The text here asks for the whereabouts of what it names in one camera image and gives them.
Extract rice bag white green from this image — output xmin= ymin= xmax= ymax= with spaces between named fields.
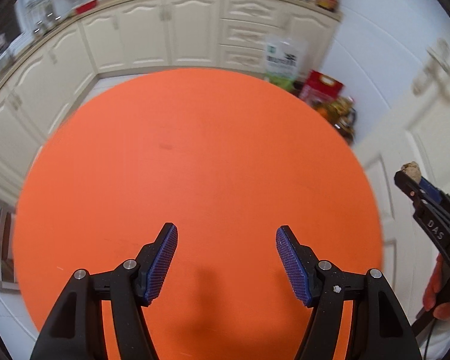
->
xmin=264 ymin=35 xmax=309 ymax=92

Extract white door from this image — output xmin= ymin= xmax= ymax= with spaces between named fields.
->
xmin=354 ymin=30 xmax=450 ymax=321

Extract door handle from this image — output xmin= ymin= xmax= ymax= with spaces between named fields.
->
xmin=411 ymin=38 xmax=450 ymax=104

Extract brown paper ball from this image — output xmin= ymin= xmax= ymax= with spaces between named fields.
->
xmin=401 ymin=161 xmax=422 ymax=184

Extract orange round tablecloth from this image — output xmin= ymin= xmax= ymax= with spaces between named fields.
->
xmin=13 ymin=69 xmax=382 ymax=359

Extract red basin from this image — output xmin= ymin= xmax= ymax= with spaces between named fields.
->
xmin=74 ymin=0 xmax=99 ymax=15

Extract cardboard box with groceries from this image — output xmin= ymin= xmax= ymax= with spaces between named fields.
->
xmin=312 ymin=96 xmax=357 ymax=145

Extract hanging utensil rack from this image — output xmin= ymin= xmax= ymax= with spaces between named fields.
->
xmin=26 ymin=0 xmax=62 ymax=38

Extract lower kitchen cabinets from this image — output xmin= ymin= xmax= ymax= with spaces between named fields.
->
xmin=0 ymin=0 xmax=342 ymax=201

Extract person right hand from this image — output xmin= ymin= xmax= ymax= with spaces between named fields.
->
xmin=422 ymin=253 xmax=450 ymax=321

